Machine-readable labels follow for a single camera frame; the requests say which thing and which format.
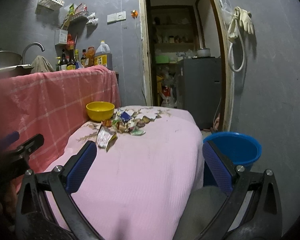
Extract white snack wrapper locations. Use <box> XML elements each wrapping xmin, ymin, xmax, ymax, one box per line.
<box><xmin>96</xmin><ymin>125</ymin><xmax>117</xmax><ymax>152</ymax></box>

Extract red orange wrapper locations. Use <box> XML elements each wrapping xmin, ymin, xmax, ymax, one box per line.
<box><xmin>102</xmin><ymin>120</ymin><xmax>112</xmax><ymax>127</ymax></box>

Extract green wrapper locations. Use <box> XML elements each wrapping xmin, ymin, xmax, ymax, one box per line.
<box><xmin>130</xmin><ymin>129</ymin><xmax>146</xmax><ymax>136</ymax></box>

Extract blue milk powder sachet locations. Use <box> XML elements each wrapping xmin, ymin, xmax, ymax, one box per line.
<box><xmin>120</xmin><ymin>111</ymin><xmax>132</xmax><ymax>123</ymax></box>

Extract left hand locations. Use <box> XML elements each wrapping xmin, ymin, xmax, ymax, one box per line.
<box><xmin>0</xmin><ymin>181</ymin><xmax>17</xmax><ymax>231</ymax></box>

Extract red plaid cloth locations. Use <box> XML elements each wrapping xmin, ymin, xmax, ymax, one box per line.
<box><xmin>0</xmin><ymin>66</ymin><xmax>120</xmax><ymax>172</ymax></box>

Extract blue plastic bucket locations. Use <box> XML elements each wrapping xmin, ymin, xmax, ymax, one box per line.
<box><xmin>203</xmin><ymin>132</ymin><xmax>262</xmax><ymax>170</ymax></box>

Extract pink floral tablecloth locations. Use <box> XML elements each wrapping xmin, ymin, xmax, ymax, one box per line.
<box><xmin>45</xmin><ymin>105</ymin><xmax>205</xmax><ymax>240</ymax></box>

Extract yellow bowl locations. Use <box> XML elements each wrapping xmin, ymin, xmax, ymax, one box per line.
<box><xmin>86</xmin><ymin>101</ymin><xmax>115</xmax><ymax>122</ymax></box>

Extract grey rag on sink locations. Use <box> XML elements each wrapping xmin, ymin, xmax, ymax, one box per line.
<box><xmin>31</xmin><ymin>55</ymin><xmax>55</xmax><ymax>74</ymax></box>

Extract dark soy sauce bottle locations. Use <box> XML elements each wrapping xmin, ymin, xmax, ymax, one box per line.
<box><xmin>66</xmin><ymin>44</ymin><xmax>76</xmax><ymax>70</ymax></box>

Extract metal faucet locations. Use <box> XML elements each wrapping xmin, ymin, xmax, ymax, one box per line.
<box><xmin>21</xmin><ymin>42</ymin><xmax>45</xmax><ymax>64</ymax></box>

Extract orange bottle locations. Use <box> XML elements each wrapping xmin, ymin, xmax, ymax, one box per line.
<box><xmin>85</xmin><ymin>47</ymin><xmax>95</xmax><ymax>67</ymax></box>

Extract large oil jug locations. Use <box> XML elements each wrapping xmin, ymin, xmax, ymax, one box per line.
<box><xmin>94</xmin><ymin>40</ymin><xmax>113</xmax><ymax>70</ymax></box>

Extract red white sack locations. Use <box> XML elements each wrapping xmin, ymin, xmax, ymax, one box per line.
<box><xmin>160</xmin><ymin>85</ymin><xmax>175</xmax><ymax>108</ymax></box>

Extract grey refrigerator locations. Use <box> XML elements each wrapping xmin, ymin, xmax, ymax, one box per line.
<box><xmin>174</xmin><ymin>57</ymin><xmax>221</xmax><ymax>129</ymax></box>

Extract metal pot on fridge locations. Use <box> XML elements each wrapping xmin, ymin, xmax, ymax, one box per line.
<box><xmin>197</xmin><ymin>48</ymin><xmax>211</xmax><ymax>57</ymax></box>

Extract white rubber gloves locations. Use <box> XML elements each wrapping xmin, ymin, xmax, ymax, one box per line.
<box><xmin>228</xmin><ymin>7</ymin><xmax>255</xmax><ymax>43</ymax></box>

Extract wall spice shelf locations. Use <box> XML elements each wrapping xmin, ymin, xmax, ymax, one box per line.
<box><xmin>62</xmin><ymin>3</ymin><xmax>89</xmax><ymax>25</ymax></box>

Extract white wall basket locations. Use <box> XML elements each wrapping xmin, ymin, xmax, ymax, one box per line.
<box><xmin>38</xmin><ymin>0</ymin><xmax>64</xmax><ymax>10</ymax></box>

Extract white wall switch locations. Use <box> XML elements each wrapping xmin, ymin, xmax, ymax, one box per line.
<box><xmin>107</xmin><ymin>11</ymin><xmax>126</xmax><ymax>24</ymax></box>

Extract white hose loop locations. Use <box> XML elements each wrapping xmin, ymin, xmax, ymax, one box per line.
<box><xmin>227</xmin><ymin>19</ymin><xmax>246</xmax><ymax>73</ymax></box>

